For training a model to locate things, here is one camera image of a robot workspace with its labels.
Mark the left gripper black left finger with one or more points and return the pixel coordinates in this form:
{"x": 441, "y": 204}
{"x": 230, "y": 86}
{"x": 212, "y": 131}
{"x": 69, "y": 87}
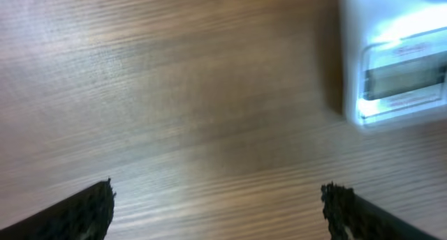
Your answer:
{"x": 84, "y": 215}

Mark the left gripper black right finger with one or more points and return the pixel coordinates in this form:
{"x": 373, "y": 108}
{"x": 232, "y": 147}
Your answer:
{"x": 350, "y": 217}

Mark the white digital kitchen scale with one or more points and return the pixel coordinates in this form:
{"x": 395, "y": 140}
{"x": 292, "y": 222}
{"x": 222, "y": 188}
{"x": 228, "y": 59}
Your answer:
{"x": 394, "y": 57}

